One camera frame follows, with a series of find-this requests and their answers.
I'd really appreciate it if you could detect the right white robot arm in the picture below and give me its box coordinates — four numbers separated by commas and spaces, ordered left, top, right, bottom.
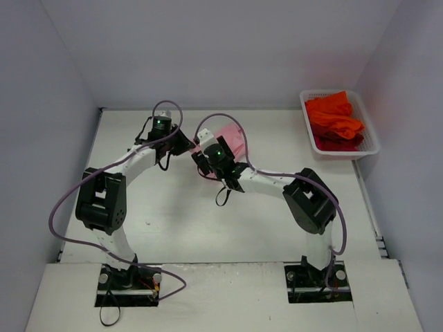
192, 129, 336, 285

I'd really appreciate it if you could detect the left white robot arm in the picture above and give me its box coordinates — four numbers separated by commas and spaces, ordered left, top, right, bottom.
75, 111, 195, 291

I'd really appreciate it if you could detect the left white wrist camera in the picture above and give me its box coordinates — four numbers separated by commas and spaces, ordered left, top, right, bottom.
159, 110, 172, 118

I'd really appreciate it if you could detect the white plastic basket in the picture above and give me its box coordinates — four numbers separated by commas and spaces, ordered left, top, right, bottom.
300, 89, 379, 160

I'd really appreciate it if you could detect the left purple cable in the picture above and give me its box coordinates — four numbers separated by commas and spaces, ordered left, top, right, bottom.
48, 100, 188, 300

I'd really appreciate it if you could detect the thin black cable loop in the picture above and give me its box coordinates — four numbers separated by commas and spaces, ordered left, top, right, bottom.
98, 287, 122, 327

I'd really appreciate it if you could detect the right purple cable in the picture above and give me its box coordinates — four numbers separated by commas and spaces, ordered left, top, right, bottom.
194, 113, 347, 291

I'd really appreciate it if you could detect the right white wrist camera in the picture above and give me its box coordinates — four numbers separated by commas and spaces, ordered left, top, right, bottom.
197, 128, 218, 153

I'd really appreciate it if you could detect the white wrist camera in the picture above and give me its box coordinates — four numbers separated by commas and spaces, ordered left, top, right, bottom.
159, 110, 172, 118
197, 128, 218, 153

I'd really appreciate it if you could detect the pink t shirt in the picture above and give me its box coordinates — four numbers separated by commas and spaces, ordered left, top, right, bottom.
191, 122, 245, 181

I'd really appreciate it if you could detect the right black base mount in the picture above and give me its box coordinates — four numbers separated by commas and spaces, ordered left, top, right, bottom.
284, 262, 352, 304

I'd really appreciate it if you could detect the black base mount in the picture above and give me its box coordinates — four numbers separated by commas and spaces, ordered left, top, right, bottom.
284, 262, 352, 304
95, 264, 162, 307

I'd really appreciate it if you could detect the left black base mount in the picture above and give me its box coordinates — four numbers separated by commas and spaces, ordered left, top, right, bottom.
95, 264, 162, 307

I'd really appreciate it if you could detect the dark red t shirt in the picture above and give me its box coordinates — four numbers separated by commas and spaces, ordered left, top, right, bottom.
314, 134, 364, 151

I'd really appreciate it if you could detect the purple cable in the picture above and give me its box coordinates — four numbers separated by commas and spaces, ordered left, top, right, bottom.
48, 100, 188, 300
194, 113, 347, 291

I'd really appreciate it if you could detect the orange t shirt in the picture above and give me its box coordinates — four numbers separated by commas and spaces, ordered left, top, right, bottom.
305, 91, 365, 140

